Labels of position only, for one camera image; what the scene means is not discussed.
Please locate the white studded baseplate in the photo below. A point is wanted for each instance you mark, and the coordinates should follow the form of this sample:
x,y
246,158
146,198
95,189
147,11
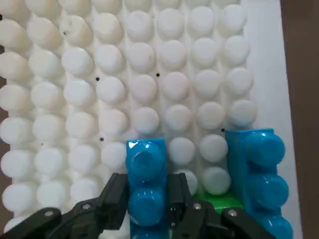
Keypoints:
x,y
99,87

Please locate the blue three-stud block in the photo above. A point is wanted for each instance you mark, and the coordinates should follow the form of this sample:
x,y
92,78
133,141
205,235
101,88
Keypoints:
x,y
147,169
259,179

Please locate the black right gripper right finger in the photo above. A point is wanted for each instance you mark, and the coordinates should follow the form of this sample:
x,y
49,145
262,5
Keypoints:
x,y
214,221

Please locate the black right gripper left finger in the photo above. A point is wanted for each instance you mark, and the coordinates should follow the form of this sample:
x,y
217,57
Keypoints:
x,y
74,219

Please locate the green toy block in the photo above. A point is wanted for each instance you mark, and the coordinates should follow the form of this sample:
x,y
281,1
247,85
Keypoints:
x,y
219,203

